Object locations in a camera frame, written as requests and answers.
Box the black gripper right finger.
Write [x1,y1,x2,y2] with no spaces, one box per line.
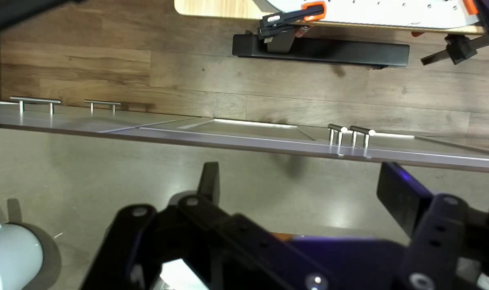
[376,162,432,236]

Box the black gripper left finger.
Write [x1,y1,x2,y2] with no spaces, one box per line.
[197,160,219,204]

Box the white mug cup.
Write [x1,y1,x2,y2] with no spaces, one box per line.
[0,223,43,290]

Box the orange black clamp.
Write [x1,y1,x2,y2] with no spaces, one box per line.
[256,0,326,38]

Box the cabinet door handle pair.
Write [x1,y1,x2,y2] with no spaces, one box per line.
[327,123,376,155]

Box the long cabinet handle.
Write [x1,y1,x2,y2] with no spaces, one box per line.
[9,94,63,115]

